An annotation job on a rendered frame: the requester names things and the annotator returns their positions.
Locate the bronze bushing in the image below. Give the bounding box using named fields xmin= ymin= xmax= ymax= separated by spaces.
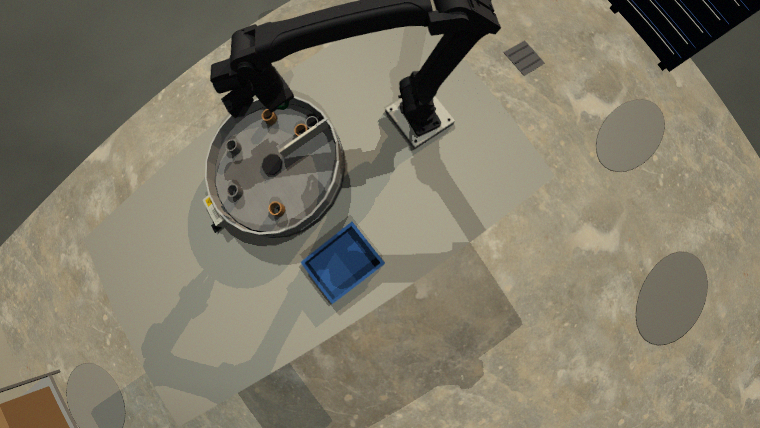
xmin=262 ymin=109 xmax=277 ymax=125
xmin=269 ymin=201 xmax=285 ymax=217
xmin=294 ymin=124 xmax=308 ymax=137

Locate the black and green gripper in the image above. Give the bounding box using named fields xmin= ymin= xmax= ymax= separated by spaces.
xmin=254 ymin=66 xmax=294 ymax=112

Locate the blue crate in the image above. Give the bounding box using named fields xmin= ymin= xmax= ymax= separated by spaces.
xmin=300 ymin=222 xmax=385 ymax=304

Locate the dark grey metal bushing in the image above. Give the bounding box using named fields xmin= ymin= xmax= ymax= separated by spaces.
xmin=305 ymin=116 xmax=319 ymax=129
xmin=226 ymin=139 xmax=242 ymax=155
xmin=227 ymin=184 xmax=243 ymax=199

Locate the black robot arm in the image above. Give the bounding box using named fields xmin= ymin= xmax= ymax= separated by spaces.
xmin=210 ymin=0 xmax=501 ymax=136

